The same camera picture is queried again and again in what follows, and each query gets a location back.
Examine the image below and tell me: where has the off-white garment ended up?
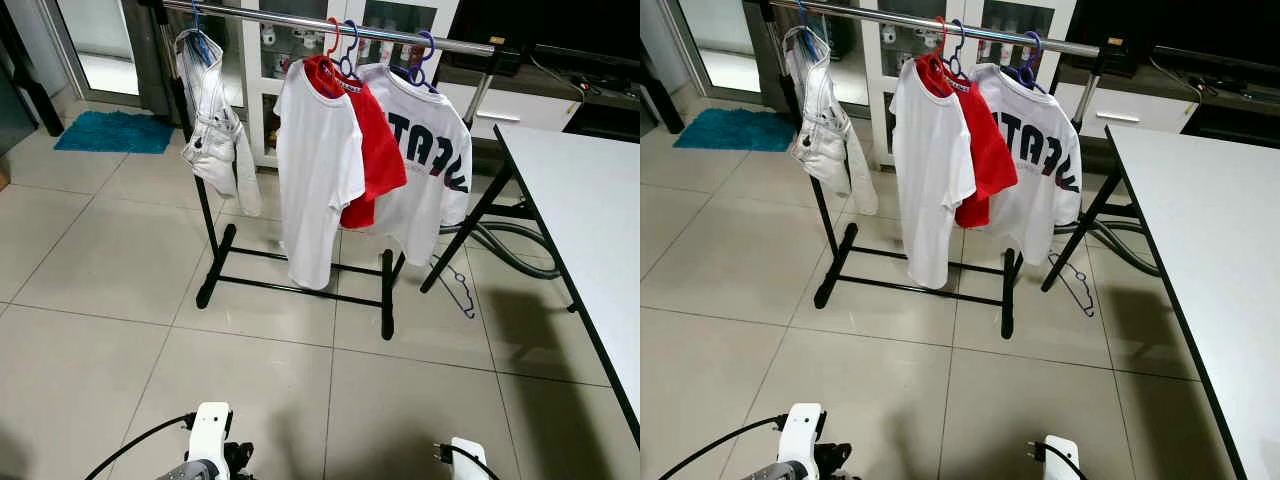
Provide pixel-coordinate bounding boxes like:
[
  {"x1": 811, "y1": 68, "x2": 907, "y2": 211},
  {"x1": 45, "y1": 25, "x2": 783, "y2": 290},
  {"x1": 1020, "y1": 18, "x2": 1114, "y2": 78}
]
[
  {"x1": 175, "y1": 28, "x2": 263, "y2": 219},
  {"x1": 785, "y1": 25, "x2": 879, "y2": 216}
]

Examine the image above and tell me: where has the purple plastic hanger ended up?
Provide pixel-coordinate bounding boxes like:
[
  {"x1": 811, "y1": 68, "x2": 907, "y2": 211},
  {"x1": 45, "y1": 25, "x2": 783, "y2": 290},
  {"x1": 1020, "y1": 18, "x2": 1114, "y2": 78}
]
[
  {"x1": 405, "y1": 30, "x2": 441, "y2": 93},
  {"x1": 1015, "y1": 30, "x2": 1046, "y2": 93}
]

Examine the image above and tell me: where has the black and chrome clothes rack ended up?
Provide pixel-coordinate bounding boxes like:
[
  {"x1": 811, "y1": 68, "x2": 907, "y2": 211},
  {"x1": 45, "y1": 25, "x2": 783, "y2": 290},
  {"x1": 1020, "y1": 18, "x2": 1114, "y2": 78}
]
[
  {"x1": 755, "y1": 0, "x2": 1113, "y2": 341},
  {"x1": 140, "y1": 0, "x2": 511, "y2": 341}
]

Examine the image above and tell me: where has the plain white t-shirt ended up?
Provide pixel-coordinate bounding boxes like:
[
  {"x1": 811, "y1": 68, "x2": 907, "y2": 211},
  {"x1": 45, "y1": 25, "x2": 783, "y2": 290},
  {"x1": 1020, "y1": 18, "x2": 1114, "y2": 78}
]
[
  {"x1": 889, "y1": 55, "x2": 979, "y2": 291},
  {"x1": 274, "y1": 58, "x2": 367, "y2": 292}
]

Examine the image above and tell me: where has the red t-shirt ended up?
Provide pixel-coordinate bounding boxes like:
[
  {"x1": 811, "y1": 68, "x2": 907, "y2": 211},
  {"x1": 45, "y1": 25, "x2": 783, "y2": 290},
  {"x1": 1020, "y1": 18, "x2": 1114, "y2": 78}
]
[
  {"x1": 918, "y1": 52, "x2": 1019, "y2": 229},
  {"x1": 303, "y1": 55, "x2": 409, "y2": 230}
]

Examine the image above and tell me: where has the teal floor mat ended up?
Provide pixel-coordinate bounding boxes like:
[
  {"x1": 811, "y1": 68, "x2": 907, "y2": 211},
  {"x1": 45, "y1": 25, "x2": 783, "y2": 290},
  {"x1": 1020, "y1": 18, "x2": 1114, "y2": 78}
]
[
  {"x1": 672, "y1": 107, "x2": 798, "y2": 153},
  {"x1": 53, "y1": 110, "x2": 176, "y2": 155}
]

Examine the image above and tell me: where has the white table with black legs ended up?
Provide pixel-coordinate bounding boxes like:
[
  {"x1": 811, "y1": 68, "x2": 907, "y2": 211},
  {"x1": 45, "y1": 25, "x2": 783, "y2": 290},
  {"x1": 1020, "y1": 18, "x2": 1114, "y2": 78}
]
[
  {"x1": 1040, "y1": 125, "x2": 1280, "y2": 480},
  {"x1": 420, "y1": 122, "x2": 641, "y2": 446}
]

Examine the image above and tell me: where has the white glass-door cabinet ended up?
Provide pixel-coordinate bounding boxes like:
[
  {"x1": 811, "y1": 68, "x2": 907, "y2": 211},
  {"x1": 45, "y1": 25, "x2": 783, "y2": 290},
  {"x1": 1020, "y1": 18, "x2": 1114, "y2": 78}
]
[
  {"x1": 860, "y1": 0, "x2": 1079, "y2": 166},
  {"x1": 240, "y1": 0, "x2": 461, "y2": 171}
]

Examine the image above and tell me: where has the silver-framed glass door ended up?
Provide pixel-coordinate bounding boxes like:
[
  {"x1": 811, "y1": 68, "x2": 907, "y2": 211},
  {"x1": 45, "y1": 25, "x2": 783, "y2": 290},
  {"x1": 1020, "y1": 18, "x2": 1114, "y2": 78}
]
[
  {"x1": 40, "y1": 0, "x2": 176, "y2": 111},
  {"x1": 655, "y1": 0, "x2": 791, "y2": 106}
]

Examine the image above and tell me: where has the white low drawer cabinet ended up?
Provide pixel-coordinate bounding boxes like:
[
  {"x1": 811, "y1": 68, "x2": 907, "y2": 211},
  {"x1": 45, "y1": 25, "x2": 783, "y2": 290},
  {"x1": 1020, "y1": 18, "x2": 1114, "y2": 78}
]
[
  {"x1": 440, "y1": 70, "x2": 586, "y2": 141},
  {"x1": 1055, "y1": 78, "x2": 1201, "y2": 139}
]

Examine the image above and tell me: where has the black television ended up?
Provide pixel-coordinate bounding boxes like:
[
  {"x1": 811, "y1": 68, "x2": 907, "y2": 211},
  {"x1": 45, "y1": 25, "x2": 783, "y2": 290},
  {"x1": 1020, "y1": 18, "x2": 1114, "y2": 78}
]
[
  {"x1": 445, "y1": 0, "x2": 641, "y2": 76},
  {"x1": 1065, "y1": 0, "x2": 1280, "y2": 76}
]

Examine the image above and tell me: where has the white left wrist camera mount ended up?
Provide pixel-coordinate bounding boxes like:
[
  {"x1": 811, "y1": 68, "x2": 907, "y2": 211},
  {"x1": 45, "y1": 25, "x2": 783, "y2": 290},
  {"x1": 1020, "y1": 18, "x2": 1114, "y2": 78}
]
[
  {"x1": 778, "y1": 403, "x2": 823, "y2": 471},
  {"x1": 188, "y1": 402, "x2": 233, "y2": 480}
]

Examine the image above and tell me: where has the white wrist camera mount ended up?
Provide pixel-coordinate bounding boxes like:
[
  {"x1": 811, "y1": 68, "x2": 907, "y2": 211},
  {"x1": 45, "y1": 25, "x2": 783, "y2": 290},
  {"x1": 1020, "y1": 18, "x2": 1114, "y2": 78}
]
[
  {"x1": 1043, "y1": 435, "x2": 1081, "y2": 480},
  {"x1": 778, "y1": 403, "x2": 823, "y2": 471},
  {"x1": 188, "y1": 402, "x2": 233, "y2": 480},
  {"x1": 450, "y1": 437, "x2": 491, "y2": 480}
]

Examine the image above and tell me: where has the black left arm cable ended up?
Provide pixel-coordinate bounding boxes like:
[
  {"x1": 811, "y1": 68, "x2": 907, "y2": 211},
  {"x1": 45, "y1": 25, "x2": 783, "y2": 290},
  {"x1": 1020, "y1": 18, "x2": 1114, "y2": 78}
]
[
  {"x1": 85, "y1": 415, "x2": 196, "y2": 480},
  {"x1": 660, "y1": 415, "x2": 786, "y2": 480}
]

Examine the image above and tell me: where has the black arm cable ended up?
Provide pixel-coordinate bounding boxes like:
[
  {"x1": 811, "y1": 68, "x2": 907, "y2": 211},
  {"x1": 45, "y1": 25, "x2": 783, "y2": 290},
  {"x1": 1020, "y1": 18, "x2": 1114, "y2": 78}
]
[
  {"x1": 85, "y1": 415, "x2": 196, "y2": 480},
  {"x1": 435, "y1": 443, "x2": 501, "y2": 480},
  {"x1": 1025, "y1": 440, "x2": 1086, "y2": 480},
  {"x1": 660, "y1": 415, "x2": 786, "y2": 480}
]

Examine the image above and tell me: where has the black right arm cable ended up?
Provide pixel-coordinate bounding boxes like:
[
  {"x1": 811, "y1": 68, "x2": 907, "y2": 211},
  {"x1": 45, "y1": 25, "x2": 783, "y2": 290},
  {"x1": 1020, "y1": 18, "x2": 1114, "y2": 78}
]
[
  {"x1": 1025, "y1": 440, "x2": 1086, "y2": 480},
  {"x1": 435, "y1": 443, "x2": 501, "y2": 480}
]

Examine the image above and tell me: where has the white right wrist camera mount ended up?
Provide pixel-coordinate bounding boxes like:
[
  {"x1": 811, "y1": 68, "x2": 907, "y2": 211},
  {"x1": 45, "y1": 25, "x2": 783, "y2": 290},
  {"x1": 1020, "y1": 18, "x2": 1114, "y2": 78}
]
[
  {"x1": 450, "y1": 437, "x2": 491, "y2": 480},
  {"x1": 1043, "y1": 435, "x2": 1081, "y2": 480}
]

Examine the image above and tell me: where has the dark wire hanger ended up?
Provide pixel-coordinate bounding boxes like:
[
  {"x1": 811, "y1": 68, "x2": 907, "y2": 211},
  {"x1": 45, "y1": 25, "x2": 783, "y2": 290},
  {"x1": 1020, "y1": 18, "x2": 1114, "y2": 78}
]
[
  {"x1": 1047, "y1": 252, "x2": 1098, "y2": 319},
  {"x1": 430, "y1": 255, "x2": 479, "y2": 321}
]

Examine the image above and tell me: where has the grey flexible hose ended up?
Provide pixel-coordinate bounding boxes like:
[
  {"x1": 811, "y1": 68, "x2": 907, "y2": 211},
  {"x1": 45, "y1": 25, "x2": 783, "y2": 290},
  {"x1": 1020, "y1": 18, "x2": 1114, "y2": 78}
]
[
  {"x1": 440, "y1": 220, "x2": 563, "y2": 281},
  {"x1": 1052, "y1": 218, "x2": 1161, "y2": 277}
]

